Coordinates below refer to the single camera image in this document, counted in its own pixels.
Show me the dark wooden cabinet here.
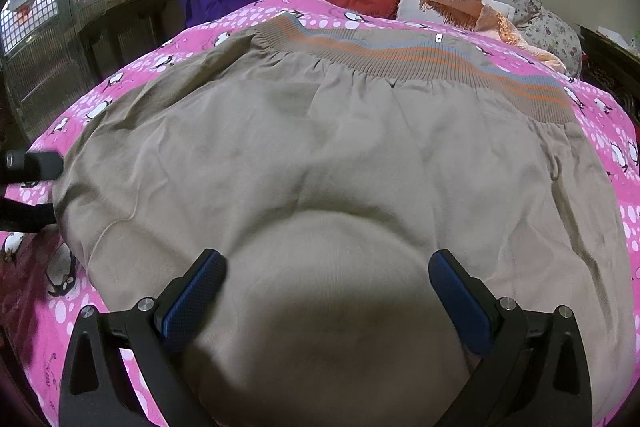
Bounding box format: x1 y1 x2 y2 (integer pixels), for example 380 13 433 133
575 24 640 120

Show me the orange fringed towel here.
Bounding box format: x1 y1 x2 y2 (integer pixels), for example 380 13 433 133
419 0 569 73

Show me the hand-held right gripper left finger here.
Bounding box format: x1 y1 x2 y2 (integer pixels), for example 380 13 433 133
59 249 228 427

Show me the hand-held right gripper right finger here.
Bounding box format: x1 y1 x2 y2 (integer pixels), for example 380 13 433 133
428 249 594 427

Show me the beige jacket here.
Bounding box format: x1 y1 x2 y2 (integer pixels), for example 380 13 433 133
52 14 639 427

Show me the pink penguin bedsheet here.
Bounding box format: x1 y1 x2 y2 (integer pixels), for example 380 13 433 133
0 0 640 427

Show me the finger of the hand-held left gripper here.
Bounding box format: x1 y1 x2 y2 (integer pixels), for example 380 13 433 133
0 201 56 234
4 149 65 184

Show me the dark wooden side table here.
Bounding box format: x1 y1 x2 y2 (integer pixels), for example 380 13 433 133
75 0 192 78

